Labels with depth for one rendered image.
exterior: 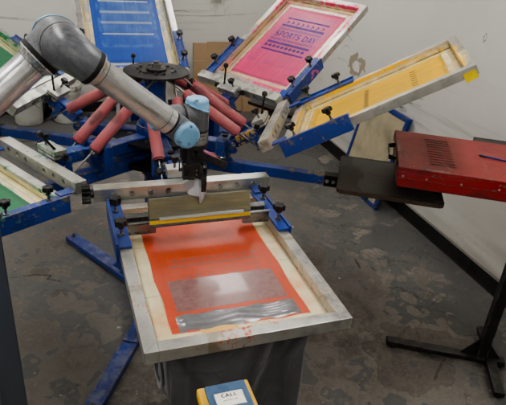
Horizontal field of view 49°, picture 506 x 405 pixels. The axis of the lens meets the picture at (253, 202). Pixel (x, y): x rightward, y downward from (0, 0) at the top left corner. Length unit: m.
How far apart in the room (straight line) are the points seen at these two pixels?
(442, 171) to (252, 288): 1.02
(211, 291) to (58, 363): 1.36
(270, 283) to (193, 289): 0.24
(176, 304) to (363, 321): 1.76
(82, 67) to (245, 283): 0.79
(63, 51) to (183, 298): 0.75
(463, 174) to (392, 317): 1.19
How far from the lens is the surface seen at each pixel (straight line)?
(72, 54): 1.47
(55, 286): 3.39
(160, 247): 1.89
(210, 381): 1.71
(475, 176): 2.40
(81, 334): 3.04
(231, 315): 1.60
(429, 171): 2.35
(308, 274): 1.75
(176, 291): 1.69
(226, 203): 1.93
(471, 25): 3.80
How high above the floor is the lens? 1.97
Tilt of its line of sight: 28 degrees down
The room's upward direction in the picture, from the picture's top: 5 degrees clockwise
